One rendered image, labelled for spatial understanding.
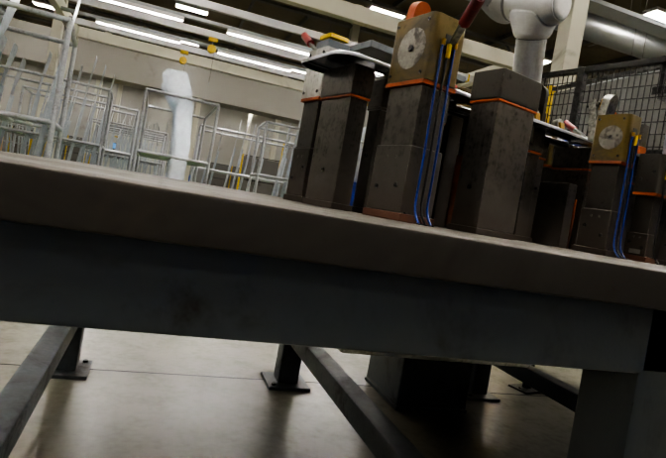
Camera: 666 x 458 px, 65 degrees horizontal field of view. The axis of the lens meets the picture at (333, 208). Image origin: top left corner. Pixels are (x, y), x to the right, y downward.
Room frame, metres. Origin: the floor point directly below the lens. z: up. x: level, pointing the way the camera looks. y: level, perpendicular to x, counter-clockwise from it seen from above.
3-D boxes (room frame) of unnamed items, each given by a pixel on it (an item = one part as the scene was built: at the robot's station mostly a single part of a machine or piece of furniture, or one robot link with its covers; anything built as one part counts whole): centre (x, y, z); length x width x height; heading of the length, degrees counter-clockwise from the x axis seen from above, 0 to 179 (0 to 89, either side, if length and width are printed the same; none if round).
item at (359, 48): (1.58, -0.14, 1.16); 0.37 x 0.14 x 0.02; 122
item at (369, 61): (1.40, -0.50, 1.00); 1.38 x 0.22 x 0.02; 122
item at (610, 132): (1.29, -0.67, 0.87); 0.12 x 0.07 x 0.35; 32
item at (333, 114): (1.09, 0.02, 0.84); 0.12 x 0.05 x 0.29; 32
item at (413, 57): (0.94, -0.12, 0.88); 0.14 x 0.09 x 0.36; 32
